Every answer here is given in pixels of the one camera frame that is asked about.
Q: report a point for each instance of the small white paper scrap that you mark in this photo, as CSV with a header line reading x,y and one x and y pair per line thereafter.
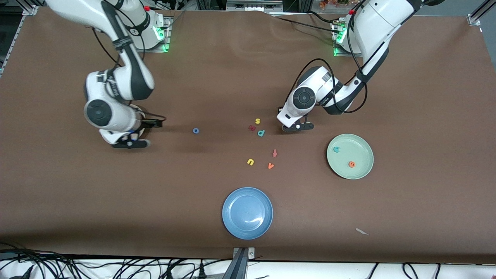
x,y
361,231

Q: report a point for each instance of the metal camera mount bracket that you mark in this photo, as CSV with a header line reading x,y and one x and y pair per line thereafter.
x,y
243,254

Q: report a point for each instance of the brown table cover sheet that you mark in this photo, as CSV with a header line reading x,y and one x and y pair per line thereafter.
x,y
217,77

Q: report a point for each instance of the aluminium corner profile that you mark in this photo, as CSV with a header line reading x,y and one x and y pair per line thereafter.
x,y
478,13
31,9

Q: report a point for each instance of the light green plate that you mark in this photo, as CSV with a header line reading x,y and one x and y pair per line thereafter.
x,y
356,151

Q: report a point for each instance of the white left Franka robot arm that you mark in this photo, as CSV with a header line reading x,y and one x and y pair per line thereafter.
x,y
379,23

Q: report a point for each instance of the orange artificial flowers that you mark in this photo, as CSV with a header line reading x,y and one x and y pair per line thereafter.
x,y
337,3

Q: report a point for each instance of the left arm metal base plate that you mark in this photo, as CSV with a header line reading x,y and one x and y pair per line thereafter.
x,y
339,53

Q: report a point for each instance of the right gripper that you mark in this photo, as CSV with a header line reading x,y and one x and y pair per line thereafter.
x,y
149,123

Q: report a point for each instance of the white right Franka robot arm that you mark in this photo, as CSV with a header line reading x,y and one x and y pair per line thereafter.
x,y
77,11

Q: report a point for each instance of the dark red foam letter n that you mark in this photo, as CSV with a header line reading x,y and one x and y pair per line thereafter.
x,y
252,128

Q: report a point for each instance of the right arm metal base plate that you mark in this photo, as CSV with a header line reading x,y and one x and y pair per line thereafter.
x,y
155,49

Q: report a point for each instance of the beige brown plate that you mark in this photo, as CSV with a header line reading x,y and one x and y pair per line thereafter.
x,y
142,114

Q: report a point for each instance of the blue plate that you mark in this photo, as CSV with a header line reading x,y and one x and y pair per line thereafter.
x,y
247,213

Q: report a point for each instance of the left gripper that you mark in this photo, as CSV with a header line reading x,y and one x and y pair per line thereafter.
x,y
279,109

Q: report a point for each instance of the aluminium table edge rail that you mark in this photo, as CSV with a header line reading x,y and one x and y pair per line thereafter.
x,y
11,42

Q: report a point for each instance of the silver aluminium frame piece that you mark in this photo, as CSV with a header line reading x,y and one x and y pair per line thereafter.
x,y
254,4

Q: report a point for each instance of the teal foam letter p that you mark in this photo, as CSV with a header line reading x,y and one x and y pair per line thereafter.
x,y
263,131

